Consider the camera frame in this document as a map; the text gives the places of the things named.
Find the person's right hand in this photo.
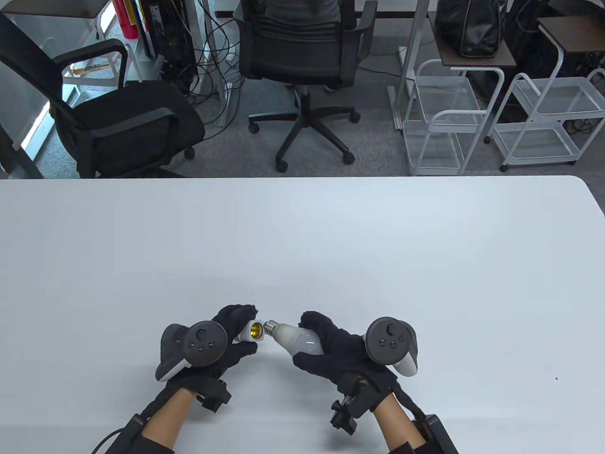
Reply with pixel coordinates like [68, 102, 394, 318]
[292, 311, 399, 410]

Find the brown side table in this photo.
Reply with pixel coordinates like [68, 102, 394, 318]
[538, 16, 605, 82]
[427, 11, 517, 71]

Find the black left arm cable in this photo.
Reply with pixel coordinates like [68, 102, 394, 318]
[91, 427, 125, 454]

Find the black ribbed office chair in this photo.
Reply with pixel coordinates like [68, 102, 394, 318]
[233, 0, 379, 174]

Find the black bag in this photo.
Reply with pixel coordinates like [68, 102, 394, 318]
[434, 0, 507, 59]

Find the white light bulb socket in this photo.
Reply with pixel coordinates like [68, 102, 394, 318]
[237, 320, 265, 343]

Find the person's left hand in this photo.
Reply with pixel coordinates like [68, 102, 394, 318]
[163, 304, 259, 395]

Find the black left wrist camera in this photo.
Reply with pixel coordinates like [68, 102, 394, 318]
[195, 380, 233, 412]

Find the white desk leg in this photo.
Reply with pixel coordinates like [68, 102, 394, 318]
[191, 0, 228, 126]

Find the white shelf rack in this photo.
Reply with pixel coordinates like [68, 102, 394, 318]
[60, 37, 143, 91]

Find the white metal stand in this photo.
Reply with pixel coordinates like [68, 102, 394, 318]
[387, 0, 430, 131]

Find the black computer tower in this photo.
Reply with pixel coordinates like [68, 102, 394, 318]
[148, 0, 199, 82]

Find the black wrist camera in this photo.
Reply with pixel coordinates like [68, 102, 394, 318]
[330, 375, 380, 436]
[195, 380, 233, 412]

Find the person's right forearm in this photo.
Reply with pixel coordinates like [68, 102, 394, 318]
[372, 394, 426, 454]

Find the dark desk top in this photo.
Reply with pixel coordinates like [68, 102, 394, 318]
[0, 0, 112, 19]

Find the black left arm strap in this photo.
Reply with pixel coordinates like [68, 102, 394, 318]
[141, 434, 176, 454]

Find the tangle of black cables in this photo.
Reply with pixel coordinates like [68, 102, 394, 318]
[188, 0, 249, 129]

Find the red fire extinguisher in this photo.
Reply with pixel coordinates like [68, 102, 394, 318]
[112, 0, 139, 39]

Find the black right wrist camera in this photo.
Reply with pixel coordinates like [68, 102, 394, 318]
[330, 375, 380, 436]

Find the black mesh office chair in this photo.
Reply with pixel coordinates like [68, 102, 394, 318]
[0, 13, 207, 179]

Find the grey and white right controller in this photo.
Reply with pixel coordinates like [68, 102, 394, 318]
[364, 317, 419, 377]

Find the white light bulb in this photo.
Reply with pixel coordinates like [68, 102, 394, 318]
[263, 320, 325, 356]

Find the white wire trolley cart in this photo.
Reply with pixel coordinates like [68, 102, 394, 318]
[484, 68, 605, 172]
[401, 59, 504, 177]

